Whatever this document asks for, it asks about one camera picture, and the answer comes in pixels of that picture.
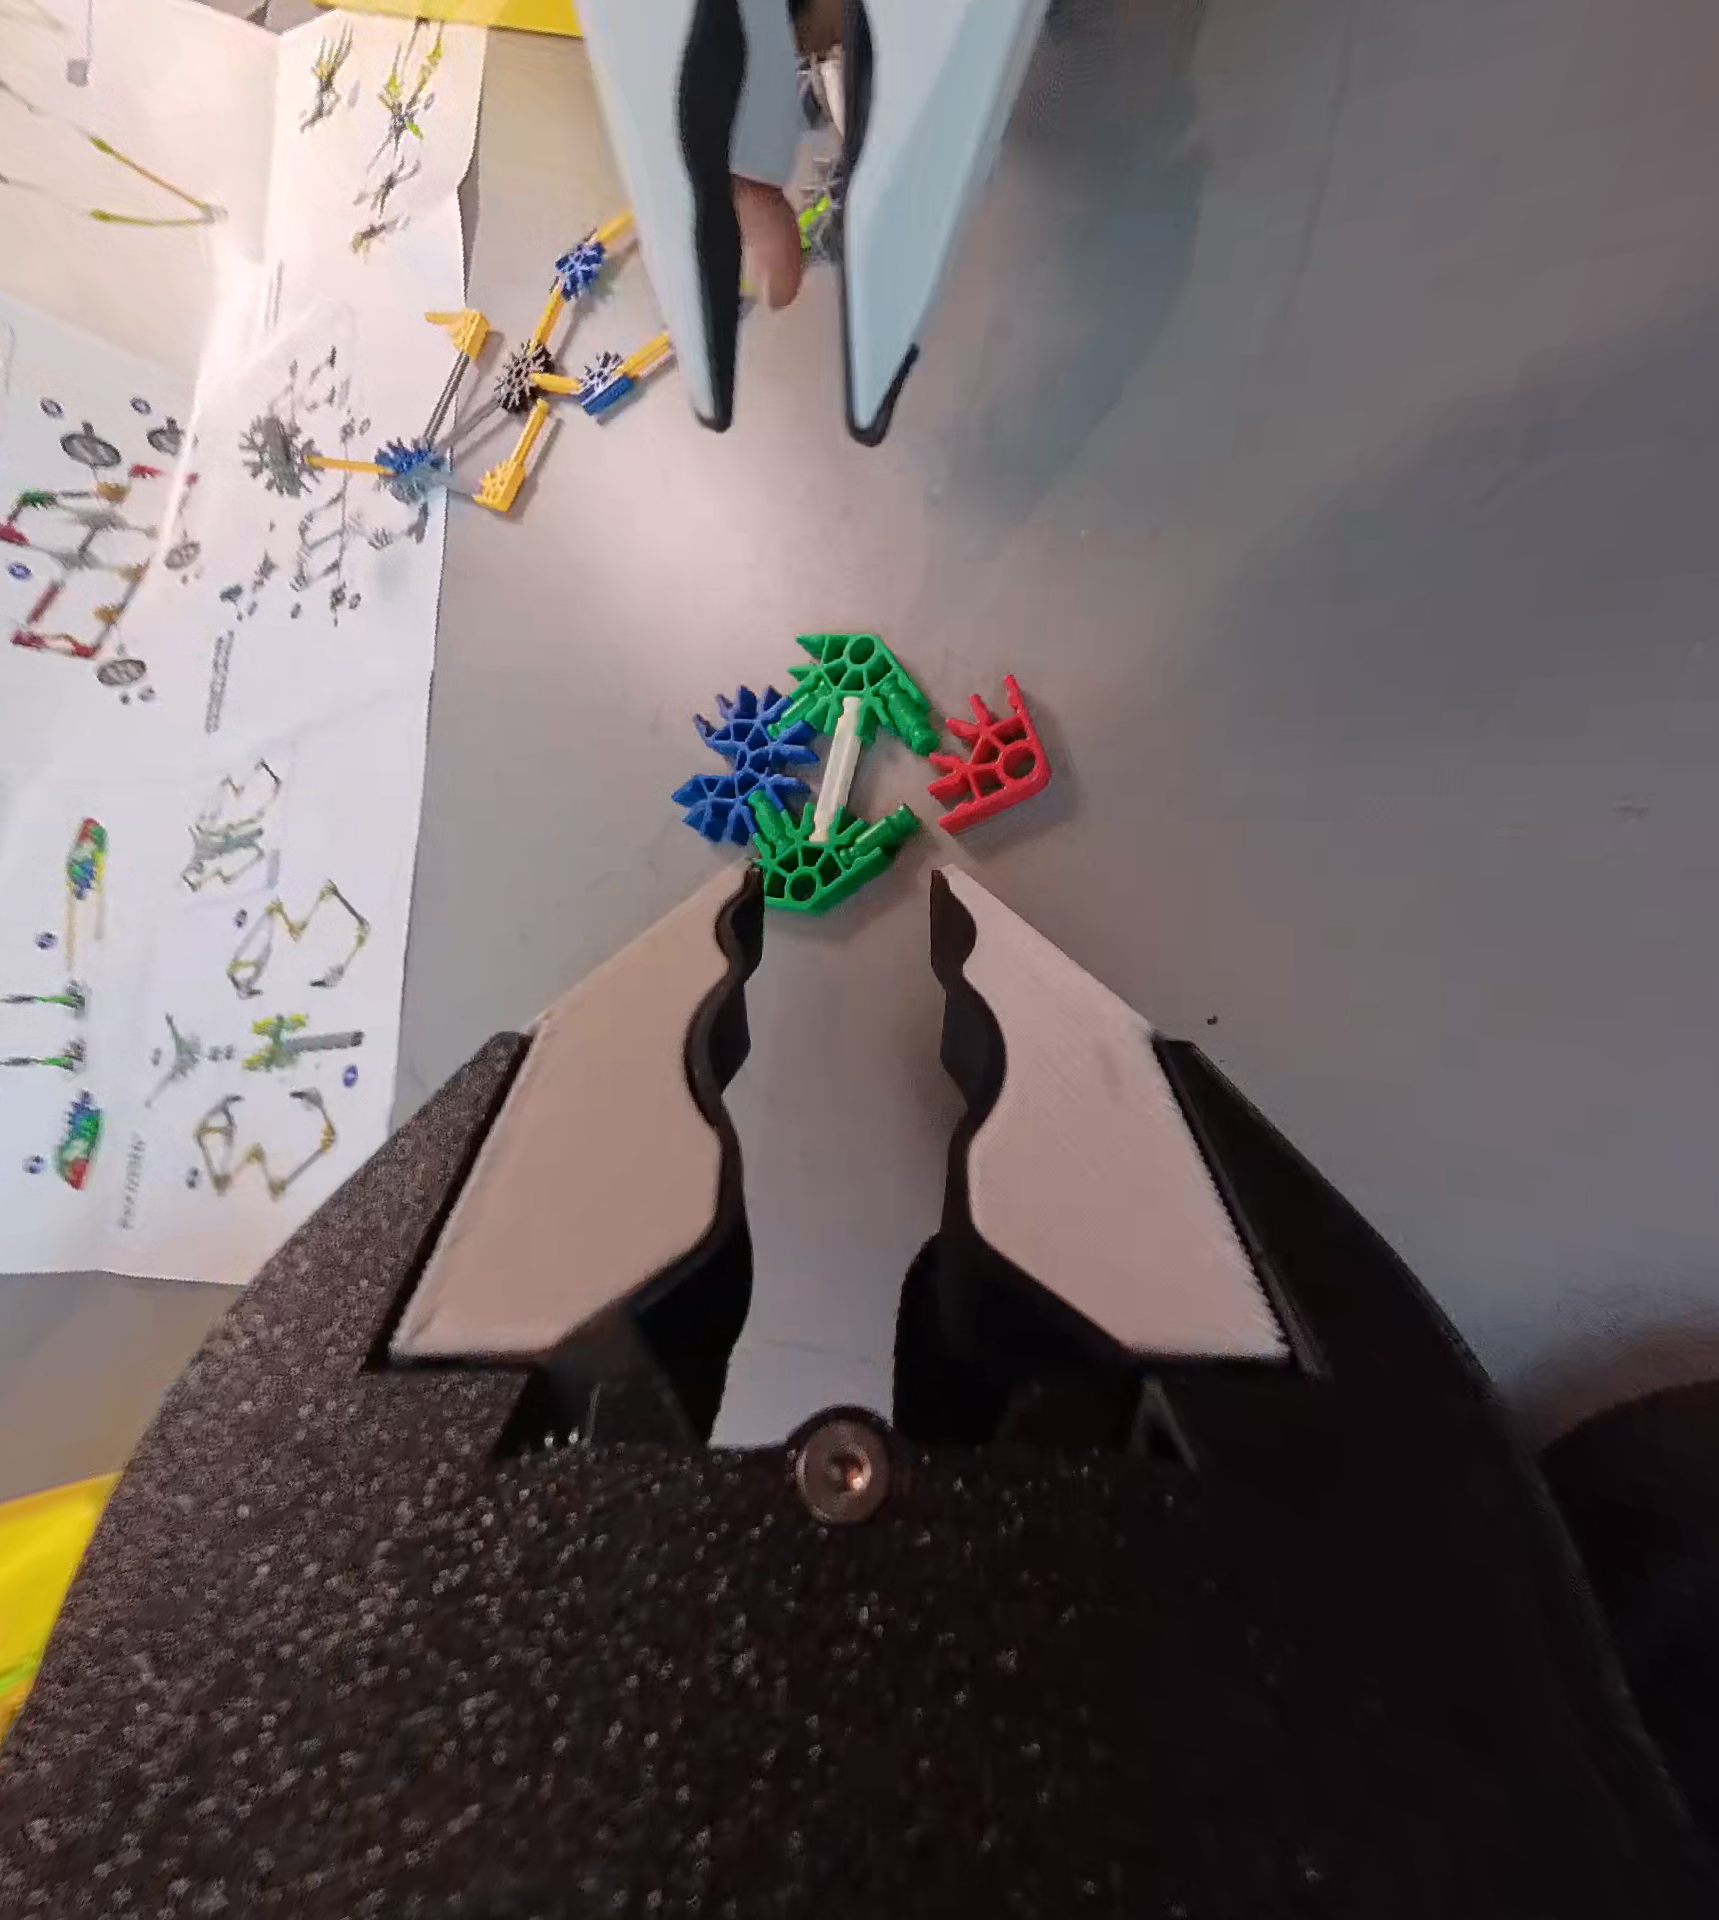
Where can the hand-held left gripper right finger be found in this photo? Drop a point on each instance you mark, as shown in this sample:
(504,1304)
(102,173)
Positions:
(1114,1184)

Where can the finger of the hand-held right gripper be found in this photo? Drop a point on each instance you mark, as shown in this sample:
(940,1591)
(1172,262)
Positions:
(934,164)
(650,180)

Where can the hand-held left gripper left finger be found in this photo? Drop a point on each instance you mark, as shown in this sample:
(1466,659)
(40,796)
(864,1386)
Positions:
(574,1184)

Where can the green fan toy connector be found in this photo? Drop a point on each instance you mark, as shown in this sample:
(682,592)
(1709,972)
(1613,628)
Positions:
(852,669)
(806,871)

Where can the short green toy rod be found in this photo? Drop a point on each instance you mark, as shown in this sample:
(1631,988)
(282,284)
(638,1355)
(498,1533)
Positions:
(810,713)
(766,818)
(918,727)
(890,832)

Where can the red corner toy connector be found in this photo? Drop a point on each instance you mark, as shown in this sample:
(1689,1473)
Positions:
(1002,764)

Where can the blue snowflake toy connector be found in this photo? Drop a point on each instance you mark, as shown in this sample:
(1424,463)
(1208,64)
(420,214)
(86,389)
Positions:
(740,764)

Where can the white toy rod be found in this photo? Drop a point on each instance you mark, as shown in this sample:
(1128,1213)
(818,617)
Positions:
(840,758)

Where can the white instruction sheet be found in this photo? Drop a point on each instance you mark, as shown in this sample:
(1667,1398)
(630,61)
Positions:
(124,750)

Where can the grey desk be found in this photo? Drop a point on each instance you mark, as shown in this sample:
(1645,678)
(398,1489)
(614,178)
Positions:
(1324,675)

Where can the person's right hand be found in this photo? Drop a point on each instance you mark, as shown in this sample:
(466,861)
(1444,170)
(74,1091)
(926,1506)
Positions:
(770,240)

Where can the colourful toy rod figure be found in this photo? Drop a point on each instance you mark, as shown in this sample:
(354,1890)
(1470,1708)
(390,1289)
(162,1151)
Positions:
(522,374)

